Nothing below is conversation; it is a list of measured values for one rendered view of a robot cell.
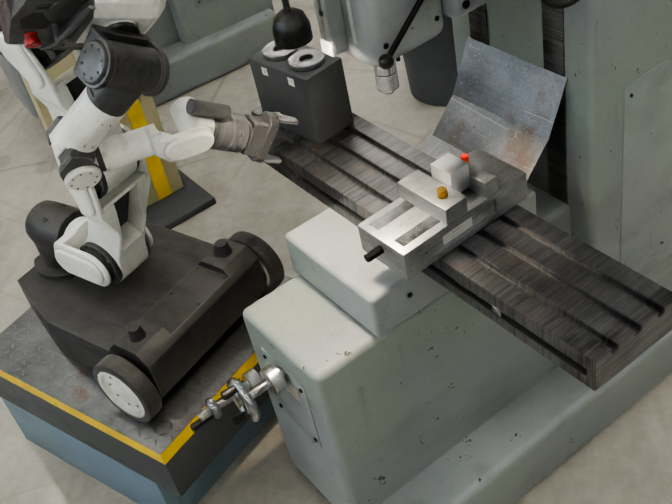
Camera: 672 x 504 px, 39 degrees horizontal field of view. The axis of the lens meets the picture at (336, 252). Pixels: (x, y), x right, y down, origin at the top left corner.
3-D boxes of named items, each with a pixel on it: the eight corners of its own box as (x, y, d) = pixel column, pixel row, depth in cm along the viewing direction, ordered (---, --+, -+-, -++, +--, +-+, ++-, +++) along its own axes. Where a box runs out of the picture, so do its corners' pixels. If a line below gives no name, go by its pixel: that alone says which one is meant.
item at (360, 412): (357, 537, 241) (312, 382, 202) (287, 463, 262) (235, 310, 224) (576, 366, 270) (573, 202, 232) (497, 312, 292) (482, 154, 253)
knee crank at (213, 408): (198, 438, 229) (192, 423, 225) (186, 424, 233) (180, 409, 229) (272, 389, 237) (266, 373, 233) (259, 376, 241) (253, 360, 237)
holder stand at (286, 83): (320, 145, 234) (304, 75, 221) (264, 120, 248) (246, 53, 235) (354, 122, 240) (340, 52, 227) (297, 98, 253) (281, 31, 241)
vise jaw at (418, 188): (447, 225, 191) (445, 210, 189) (399, 197, 201) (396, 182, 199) (468, 211, 194) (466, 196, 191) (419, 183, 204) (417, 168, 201)
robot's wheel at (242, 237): (230, 283, 284) (213, 233, 272) (240, 273, 287) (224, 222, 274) (281, 302, 274) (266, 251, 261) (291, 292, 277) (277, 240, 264)
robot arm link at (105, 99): (84, 113, 178) (120, 66, 171) (68, 76, 181) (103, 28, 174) (133, 118, 187) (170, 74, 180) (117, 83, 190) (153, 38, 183)
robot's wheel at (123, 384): (107, 406, 255) (81, 356, 242) (120, 393, 258) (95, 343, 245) (159, 433, 244) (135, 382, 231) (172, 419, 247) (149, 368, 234)
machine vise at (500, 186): (408, 281, 191) (401, 240, 184) (361, 249, 201) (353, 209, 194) (528, 197, 205) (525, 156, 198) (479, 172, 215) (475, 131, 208)
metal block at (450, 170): (452, 197, 196) (450, 174, 192) (433, 186, 200) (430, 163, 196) (470, 185, 198) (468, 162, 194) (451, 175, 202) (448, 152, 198)
